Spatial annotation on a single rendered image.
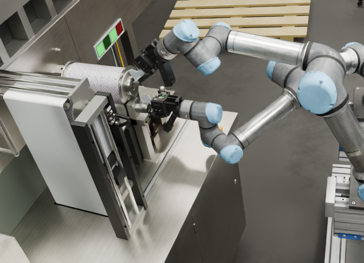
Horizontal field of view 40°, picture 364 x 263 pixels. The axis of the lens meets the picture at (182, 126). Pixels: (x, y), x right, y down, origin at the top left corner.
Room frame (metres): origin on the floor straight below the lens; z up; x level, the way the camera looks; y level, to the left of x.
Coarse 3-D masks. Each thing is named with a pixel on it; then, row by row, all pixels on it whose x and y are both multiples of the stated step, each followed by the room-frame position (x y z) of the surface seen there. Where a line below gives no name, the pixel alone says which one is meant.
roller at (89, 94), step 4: (88, 88) 1.38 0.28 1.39; (84, 92) 1.36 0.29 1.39; (88, 92) 1.38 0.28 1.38; (92, 92) 1.39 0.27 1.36; (84, 96) 1.36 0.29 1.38; (88, 96) 1.37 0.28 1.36; (92, 96) 1.39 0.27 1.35; (80, 100) 1.34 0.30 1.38; (84, 100) 1.35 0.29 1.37; (76, 104) 1.32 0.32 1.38; (80, 104) 1.33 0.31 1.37; (76, 108) 1.31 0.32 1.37; (80, 108) 1.33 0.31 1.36; (76, 112) 1.31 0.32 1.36; (80, 112) 1.32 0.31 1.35; (76, 116) 1.30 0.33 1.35
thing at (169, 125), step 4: (172, 112) 1.53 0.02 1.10; (172, 116) 1.52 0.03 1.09; (176, 116) 1.51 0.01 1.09; (168, 120) 1.53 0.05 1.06; (172, 120) 1.52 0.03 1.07; (168, 124) 1.53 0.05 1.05; (172, 124) 1.52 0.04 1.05; (164, 128) 1.54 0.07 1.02; (168, 128) 1.53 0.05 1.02; (172, 128) 1.54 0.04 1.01
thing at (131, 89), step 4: (128, 76) 1.56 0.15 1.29; (132, 76) 1.55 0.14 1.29; (128, 80) 1.53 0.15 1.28; (132, 80) 1.54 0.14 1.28; (128, 84) 1.52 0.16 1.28; (132, 84) 1.54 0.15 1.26; (136, 84) 1.56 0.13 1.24; (128, 88) 1.52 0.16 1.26; (132, 88) 1.54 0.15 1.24; (136, 88) 1.55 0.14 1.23; (128, 92) 1.51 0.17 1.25; (132, 92) 1.53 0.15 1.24; (136, 92) 1.55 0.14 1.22
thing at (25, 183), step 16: (16, 160) 1.42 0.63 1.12; (32, 160) 1.48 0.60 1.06; (0, 176) 1.35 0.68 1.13; (16, 176) 1.40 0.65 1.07; (32, 176) 1.45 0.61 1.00; (0, 192) 1.32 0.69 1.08; (16, 192) 1.37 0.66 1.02; (32, 192) 1.42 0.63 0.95; (0, 208) 1.29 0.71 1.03; (16, 208) 1.34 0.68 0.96; (0, 224) 1.26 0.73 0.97; (16, 224) 1.31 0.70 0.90
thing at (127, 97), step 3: (69, 66) 1.69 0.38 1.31; (66, 72) 1.66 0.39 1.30; (126, 72) 1.56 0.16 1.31; (126, 75) 1.55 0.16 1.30; (123, 78) 1.53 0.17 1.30; (126, 78) 1.54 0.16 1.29; (123, 81) 1.53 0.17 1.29; (123, 84) 1.52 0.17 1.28; (123, 87) 1.52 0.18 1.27; (123, 90) 1.51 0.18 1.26; (123, 93) 1.51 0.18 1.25; (123, 96) 1.50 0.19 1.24; (126, 96) 1.52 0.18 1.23; (129, 96) 1.53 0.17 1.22; (132, 96) 1.55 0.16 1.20; (126, 99) 1.51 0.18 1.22; (129, 99) 1.53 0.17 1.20
